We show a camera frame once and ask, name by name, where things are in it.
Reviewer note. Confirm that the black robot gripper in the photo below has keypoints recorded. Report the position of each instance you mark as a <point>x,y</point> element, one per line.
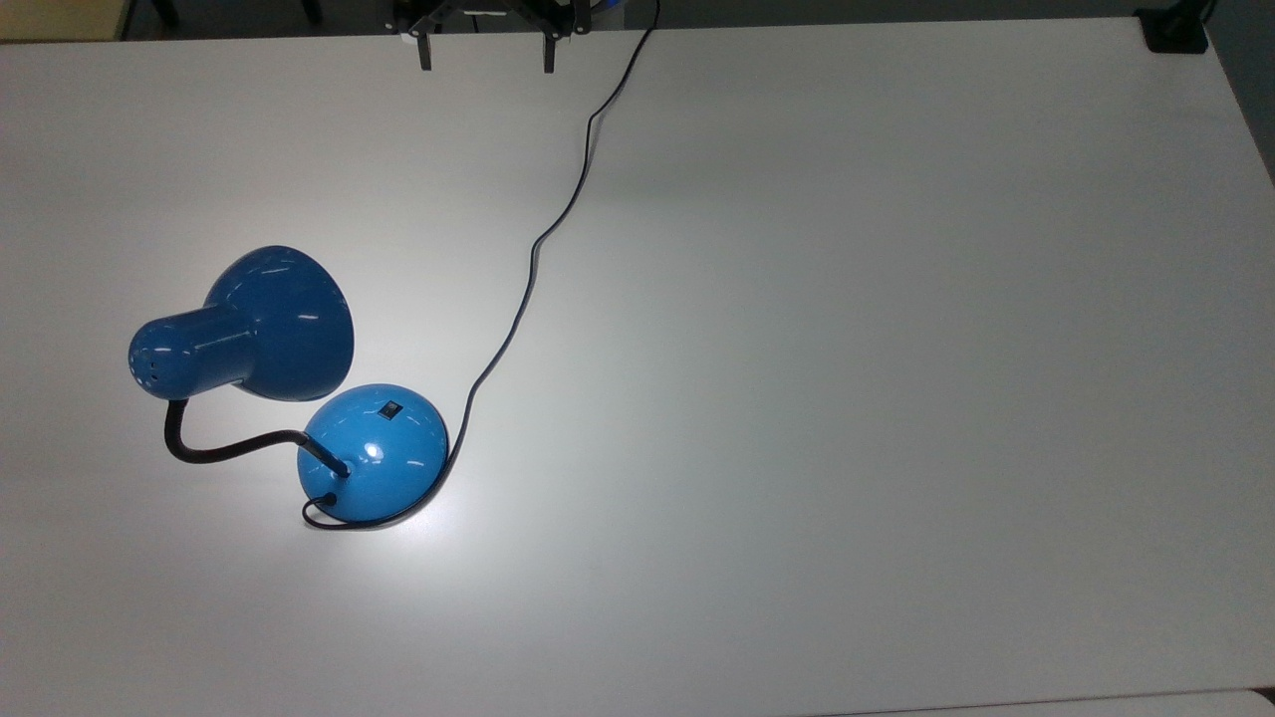
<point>498,8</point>

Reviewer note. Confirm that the blue gooseneck desk lamp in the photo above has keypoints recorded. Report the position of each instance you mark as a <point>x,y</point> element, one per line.
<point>374,458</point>

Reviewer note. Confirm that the black chair leg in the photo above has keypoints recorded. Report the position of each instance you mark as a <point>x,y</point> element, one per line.
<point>312,10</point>
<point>164,10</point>

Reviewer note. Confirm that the beige wooden cabinet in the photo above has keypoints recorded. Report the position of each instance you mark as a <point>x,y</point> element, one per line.
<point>60,18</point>

